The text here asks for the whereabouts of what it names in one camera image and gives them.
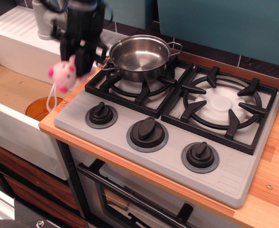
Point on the pink stuffed pig toy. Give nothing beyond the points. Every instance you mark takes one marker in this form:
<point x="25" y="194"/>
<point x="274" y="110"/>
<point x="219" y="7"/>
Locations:
<point x="64" y="76"/>

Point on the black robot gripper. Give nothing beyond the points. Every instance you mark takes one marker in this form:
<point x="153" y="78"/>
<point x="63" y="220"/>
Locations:
<point x="85" y="20"/>

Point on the black burner grate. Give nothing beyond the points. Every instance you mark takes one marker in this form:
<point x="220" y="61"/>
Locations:
<point x="232" y="111"/>
<point x="146" y="102"/>

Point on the wooden drawer cabinet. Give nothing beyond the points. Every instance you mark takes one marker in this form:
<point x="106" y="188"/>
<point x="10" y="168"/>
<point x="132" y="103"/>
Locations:
<point x="41" y="191"/>

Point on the black left burner grate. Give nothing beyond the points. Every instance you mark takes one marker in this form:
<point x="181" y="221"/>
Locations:
<point x="146" y="102"/>

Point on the stainless steel pan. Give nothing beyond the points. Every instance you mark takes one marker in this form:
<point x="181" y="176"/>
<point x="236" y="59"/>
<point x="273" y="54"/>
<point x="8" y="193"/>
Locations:
<point x="141" y="58"/>

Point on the toy oven door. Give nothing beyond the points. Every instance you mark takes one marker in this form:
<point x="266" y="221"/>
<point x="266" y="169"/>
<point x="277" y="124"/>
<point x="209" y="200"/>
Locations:
<point x="199" y="218"/>

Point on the white right burner cap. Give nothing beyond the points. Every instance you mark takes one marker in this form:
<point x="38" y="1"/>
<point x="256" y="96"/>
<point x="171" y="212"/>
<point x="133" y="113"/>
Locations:
<point x="219" y="101"/>

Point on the black left stove knob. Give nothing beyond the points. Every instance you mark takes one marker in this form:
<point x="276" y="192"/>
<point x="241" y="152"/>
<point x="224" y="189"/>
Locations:
<point x="101" y="116"/>

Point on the black right burner grate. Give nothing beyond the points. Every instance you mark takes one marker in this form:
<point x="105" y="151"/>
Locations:
<point x="232" y="111"/>

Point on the grey toy faucet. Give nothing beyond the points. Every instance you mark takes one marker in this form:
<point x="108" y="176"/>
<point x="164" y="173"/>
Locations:
<point x="50" y="24"/>

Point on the black right stove knob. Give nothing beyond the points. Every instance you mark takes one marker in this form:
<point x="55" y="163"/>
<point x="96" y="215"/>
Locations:
<point x="200" y="157"/>

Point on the black middle stove knob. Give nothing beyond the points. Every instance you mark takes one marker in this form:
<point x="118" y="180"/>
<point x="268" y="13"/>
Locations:
<point x="147" y="135"/>

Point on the white burner cap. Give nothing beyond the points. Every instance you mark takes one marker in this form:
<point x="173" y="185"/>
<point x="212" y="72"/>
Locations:
<point x="219" y="101"/>
<point x="136" y="87"/>

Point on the grey toy stove top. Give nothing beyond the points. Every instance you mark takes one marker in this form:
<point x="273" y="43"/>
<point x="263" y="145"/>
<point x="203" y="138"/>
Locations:
<point x="228" y="183"/>

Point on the white left burner cap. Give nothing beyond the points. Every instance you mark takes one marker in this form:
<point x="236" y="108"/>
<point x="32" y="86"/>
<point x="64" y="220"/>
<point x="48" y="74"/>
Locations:
<point x="136" y="87"/>

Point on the black oven door handle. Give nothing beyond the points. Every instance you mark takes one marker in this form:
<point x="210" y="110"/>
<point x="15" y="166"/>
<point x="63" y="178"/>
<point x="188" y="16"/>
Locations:
<point x="120" y="187"/>

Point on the black stove knob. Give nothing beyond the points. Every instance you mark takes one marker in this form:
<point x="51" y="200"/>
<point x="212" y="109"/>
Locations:
<point x="101" y="116"/>
<point x="147" y="135"/>
<point x="200" y="157"/>

